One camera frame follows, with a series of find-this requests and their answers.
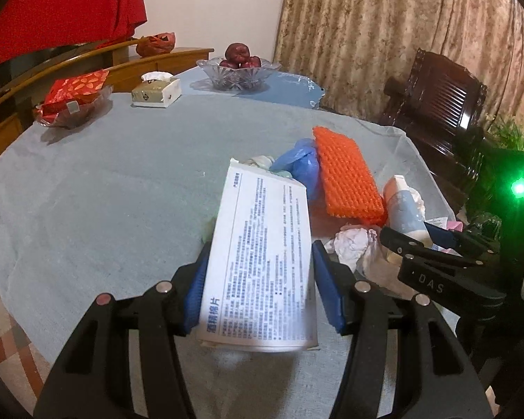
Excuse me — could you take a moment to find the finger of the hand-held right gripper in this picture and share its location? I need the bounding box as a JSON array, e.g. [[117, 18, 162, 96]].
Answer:
[[379, 226, 486, 269], [423, 221, 489, 257]]

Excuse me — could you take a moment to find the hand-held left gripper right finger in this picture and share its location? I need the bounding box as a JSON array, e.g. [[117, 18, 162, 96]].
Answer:
[[311, 240, 494, 419]]

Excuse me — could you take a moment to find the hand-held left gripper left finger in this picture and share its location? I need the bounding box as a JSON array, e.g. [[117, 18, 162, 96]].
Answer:
[[34, 240, 212, 419]]

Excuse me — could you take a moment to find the white and blue tube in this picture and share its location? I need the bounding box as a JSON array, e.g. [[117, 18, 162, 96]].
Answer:
[[383, 175, 433, 248]]

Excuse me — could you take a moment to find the white printed cardboard box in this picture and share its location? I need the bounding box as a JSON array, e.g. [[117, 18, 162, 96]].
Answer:
[[196, 158, 320, 353]]

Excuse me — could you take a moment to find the blue plastic bag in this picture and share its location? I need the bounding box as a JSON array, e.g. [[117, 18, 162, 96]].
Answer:
[[269, 138, 322, 201]]

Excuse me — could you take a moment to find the crumpled white tissue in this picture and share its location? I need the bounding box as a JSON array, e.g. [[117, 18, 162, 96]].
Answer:
[[323, 223, 410, 298], [408, 185, 427, 220]]

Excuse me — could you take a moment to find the orange foam net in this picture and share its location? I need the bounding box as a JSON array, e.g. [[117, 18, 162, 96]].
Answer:
[[312, 126, 386, 227]]

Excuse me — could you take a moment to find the green potted plant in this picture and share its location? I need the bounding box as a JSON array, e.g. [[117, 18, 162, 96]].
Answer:
[[484, 113, 524, 160]]

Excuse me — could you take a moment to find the grey-blue tablecloth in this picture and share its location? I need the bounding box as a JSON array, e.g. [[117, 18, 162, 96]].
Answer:
[[0, 91, 460, 419]]

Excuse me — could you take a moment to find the dark wooden chair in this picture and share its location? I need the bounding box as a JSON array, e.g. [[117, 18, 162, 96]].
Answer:
[[370, 48, 490, 177]]

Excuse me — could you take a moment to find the crumpled white and green paper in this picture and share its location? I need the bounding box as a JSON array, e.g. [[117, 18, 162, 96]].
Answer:
[[243, 155, 295, 179]]

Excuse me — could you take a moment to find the tissue box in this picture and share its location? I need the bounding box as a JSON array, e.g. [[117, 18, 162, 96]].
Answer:
[[131, 72, 183, 108]]

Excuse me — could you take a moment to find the glass dish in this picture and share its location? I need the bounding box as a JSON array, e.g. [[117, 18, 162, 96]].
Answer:
[[34, 85, 114, 130]]

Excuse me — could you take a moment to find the glass fruit bowl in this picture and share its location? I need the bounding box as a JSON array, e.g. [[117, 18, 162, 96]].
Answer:
[[196, 56, 283, 93]]

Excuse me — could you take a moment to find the beige patterned curtain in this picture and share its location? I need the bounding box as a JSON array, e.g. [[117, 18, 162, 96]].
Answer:
[[272, 0, 524, 151]]

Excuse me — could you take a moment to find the wooden cabinet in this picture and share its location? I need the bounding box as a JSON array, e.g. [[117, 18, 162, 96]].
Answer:
[[0, 37, 215, 172]]

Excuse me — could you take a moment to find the red patterned packet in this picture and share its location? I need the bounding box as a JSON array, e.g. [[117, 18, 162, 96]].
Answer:
[[41, 70, 110, 117]]

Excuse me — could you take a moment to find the orange plastic bag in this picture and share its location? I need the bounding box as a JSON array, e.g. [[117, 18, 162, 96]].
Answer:
[[135, 32, 176, 58]]

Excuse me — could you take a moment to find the dark screen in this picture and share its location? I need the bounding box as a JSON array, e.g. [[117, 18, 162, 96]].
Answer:
[[0, 44, 81, 93]]

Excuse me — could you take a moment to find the red cloth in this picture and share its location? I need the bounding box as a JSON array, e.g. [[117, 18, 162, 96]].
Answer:
[[0, 0, 148, 140]]

